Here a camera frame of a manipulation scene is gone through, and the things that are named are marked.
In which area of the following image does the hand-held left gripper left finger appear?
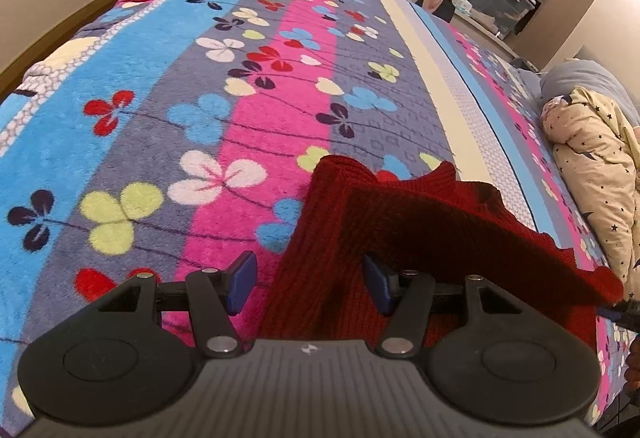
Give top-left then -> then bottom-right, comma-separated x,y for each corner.
92,250 -> 258,359

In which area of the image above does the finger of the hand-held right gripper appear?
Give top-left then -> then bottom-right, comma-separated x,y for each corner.
598,300 -> 640,333

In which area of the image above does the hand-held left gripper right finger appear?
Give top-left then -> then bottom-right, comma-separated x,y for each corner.
363,254 -> 526,359

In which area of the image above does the red knit sweater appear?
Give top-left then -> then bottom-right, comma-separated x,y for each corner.
260,154 -> 625,354

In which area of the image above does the person's right hand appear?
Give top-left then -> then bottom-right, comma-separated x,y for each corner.
625,335 -> 640,391

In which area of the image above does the star print duvet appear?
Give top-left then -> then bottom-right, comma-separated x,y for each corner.
541,87 -> 640,299

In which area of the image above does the floral striped blanket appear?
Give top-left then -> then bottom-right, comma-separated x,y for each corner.
0,0 -> 631,424

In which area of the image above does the grey pillow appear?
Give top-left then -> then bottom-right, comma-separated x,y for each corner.
540,59 -> 640,119

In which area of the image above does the pink and black item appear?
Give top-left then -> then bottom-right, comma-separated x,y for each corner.
424,0 -> 453,21

